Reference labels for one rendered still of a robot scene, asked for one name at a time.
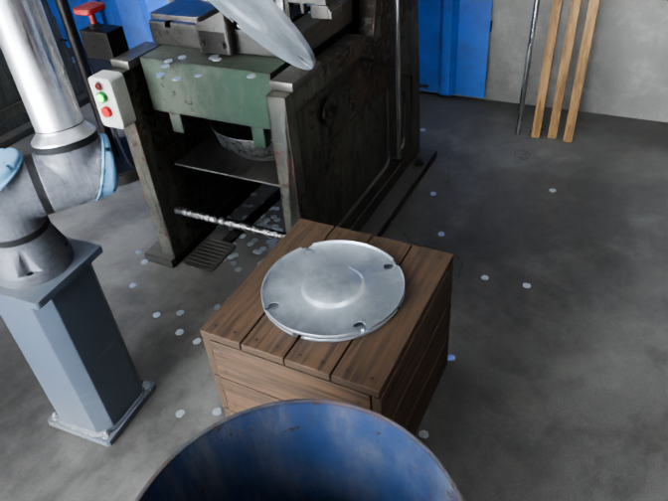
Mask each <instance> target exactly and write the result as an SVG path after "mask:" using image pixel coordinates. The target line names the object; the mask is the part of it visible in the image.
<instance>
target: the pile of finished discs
mask: <svg viewBox="0 0 668 501"><path fill-rule="evenodd" d="M405 286H406V284H405V277H404V274H403V271H402V269H401V267H400V266H397V265H395V262H394V259H393V258H392V257H391V256H390V255H389V254H387V253H386V252H384V251H383V250H380V249H378V248H376V247H373V246H370V245H367V244H364V243H359V242H354V241H325V242H319V243H314V244H312V246H310V247H309V248H308V249H306V248H304V249H302V248H299V249H296V250H293V251H291V252H289V253H288V254H286V255H285V256H283V257H282V258H281V259H279V260H278V261H277V262H276V263H275V264H274V265H273V266H272V267H271V268H270V269H269V271H268V272H267V274H266V275H265V277H264V279H263V282H262V285H261V302H262V306H263V309H264V311H265V313H266V315H267V317H268V318H269V319H270V320H271V322H272V323H273V324H274V325H276V326H277V327H278V328H279V329H281V330H282V331H284V332H286V333H288V334H290V335H292V336H295V337H297V336H298V334H299V335H302V336H301V337H300V338H301V339H304V340H309V341H316V342H339V341H346V340H351V339H355V338H359V337H362V336H364V335H367V334H369V333H371V332H373V331H375V330H377V329H379V328H380V327H382V326H383V325H385V324H386V323H387V322H388V321H390V320H391V319H392V318H393V317H394V315H395V314H396V313H397V312H398V310H399V309H397V308H398V307H401V305H402V303H403V300H404V297H405Z"/></svg>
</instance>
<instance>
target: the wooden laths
mask: <svg viewBox="0 0 668 501"><path fill-rule="evenodd" d="M599 2H600V0H589V4H588V9H587V15H586V20H585V25H584V35H583V40H582V45H581V50H580V56H579V61H578V66H577V71H576V76H575V82H574V87H573V92H572V97H571V103H570V108H569V113H568V118H567V124H566V129H565V134H564V139H563V141H564V142H570V143H572V141H573V136H574V131H575V126H576V121H577V116H578V111H579V106H580V101H581V96H582V91H583V86H584V81H585V72H586V67H587V62H588V57H589V52H590V47H591V42H592V37H593V32H594V27H595V22H596V17H597V12H598V7H599ZM581 5H582V0H572V3H571V8H570V14H569V20H568V25H567V30H566V36H565V42H564V47H563V53H562V59H561V64H560V70H559V76H558V81H557V87H556V93H555V98H554V104H553V110H552V115H551V121H550V127H549V133H548V138H554V139H556V138H557V134H558V128H559V123H560V118H561V112H562V107H563V101H564V96H565V90H566V85H567V80H568V74H569V69H570V63H571V58H572V52H573V47H574V42H575V36H576V31H577V25H578V20H579V14H580V9H581ZM539 6H540V0H534V7H533V14H532V21H531V28H530V35H529V42H528V49H527V55H526V62H525V69H524V75H523V82H522V89H521V96H520V103H519V109H518V116H517V123H516V130H515V134H516V135H520V132H521V125H522V119H523V112H524V105H525V99H526V92H527V85H528V79H529V72H530V65H531V60H532V53H533V46H534V40H535V33H536V26H537V20H538V13H539ZM562 6H563V0H553V4H552V10H551V17H550V23H549V29H548V35H547V42H546V48H545V54H544V59H543V65H542V72H541V78H540V84H539V90H538V97H537V103H536V109H535V115H534V122H533V128H532V134H531V137H537V138H540V135H541V129H542V123H543V117H544V111H545V105H546V99H547V93H548V88H549V82H550V76H551V70H552V64H553V58H554V52H555V46H556V41H557V35H558V29H559V23H560V17H561V12H562Z"/></svg>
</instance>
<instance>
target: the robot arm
mask: <svg viewBox="0 0 668 501"><path fill-rule="evenodd" d="M0 47H1V50H2V52H3V55H4V57H5V59H6V62H7V64H8V67H9V69H10V72H11V74H12V76H13V79H14V81H15V84H16V86H17V89H18V91H19V93H20V96H21V97H22V100H23V102H24V105H25V107H26V110H27V112H28V114H29V117H30V119H31V122H32V124H33V127H34V129H35V132H36V134H35V136H34V137H33V139H32V141H31V145H32V148H33V150H34V152H33V153H30V154H26V155H22V153H21V152H19V151H18V150H17V149H14V148H7V149H5V148H0V285H1V286H3V287H5V288H10V289H24V288H30V287H34V286H37V285H40V284H43V283H45V282H48V281H50V280H52V279H54V278H55V277H57V276H58V275H60V274H61V273H62V272H64V271H65V270H66V269H67V268H68V267H69V266H70V264H71V263H72V261H73V259H74V255H75V253H74V250H73V248H72V245H71V243H70V241H69V240H68V239H67V238H66V237H65V236H64V235H63V234H62V233H61V232H60V231H59V230H58V229H57V228H56V227H55V226H54V225H53V224H52V223H51V221H50V219H49V217H48V215H50V214H52V213H56V212H59V211H62V210H66V209H69V208H72V207H75V206H78V205H82V204H85V203H88V202H91V201H98V200H99V199H101V198H103V197H106V196H109V195H111V194H113V193H115V191H116V190H117V187H118V178H117V172H116V166H115V162H114V157H113V153H112V151H111V146H110V143H109V140H108V137H107V135H106V134H104V133H97V130H96V128H95V126H94V125H93V124H91V123H89V122H87V121H85V120H84V118H83V115H82V112H81V110H80V107H79V104H78V101H77V99H76V96H75V93H74V90H73V88H72V85H71V82H70V79H69V77H68V74H67V71H66V68H65V66H64V63H63V60H62V57H61V55H60V52H59V49H58V46H57V44H56V41H55V38H54V35H53V33H52V30H51V27H50V24H49V22H48V19H47V16H46V13H45V11H44V8H43V5H42V2H41V0H0Z"/></svg>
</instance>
